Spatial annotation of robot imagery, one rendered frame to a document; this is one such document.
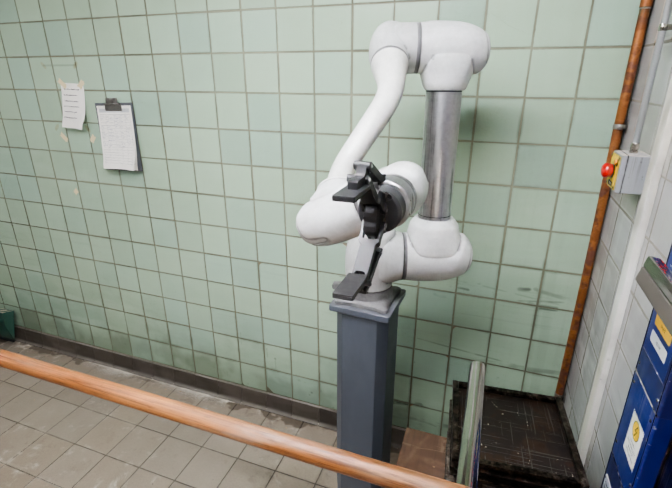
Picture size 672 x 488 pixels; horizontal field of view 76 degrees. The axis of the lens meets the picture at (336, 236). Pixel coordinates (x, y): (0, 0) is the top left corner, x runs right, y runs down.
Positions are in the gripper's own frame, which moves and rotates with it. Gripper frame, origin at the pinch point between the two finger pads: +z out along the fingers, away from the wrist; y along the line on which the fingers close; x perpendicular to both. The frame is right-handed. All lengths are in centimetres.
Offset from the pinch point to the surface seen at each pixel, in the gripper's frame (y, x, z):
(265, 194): 29, 78, -114
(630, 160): -1, -49, -80
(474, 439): 31.7, -19.2, -6.3
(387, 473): 28.7, -8.6, 7.0
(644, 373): 37, -51, -43
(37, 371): 30, 57, 8
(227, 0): -49, 90, -114
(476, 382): 31.6, -18.6, -20.2
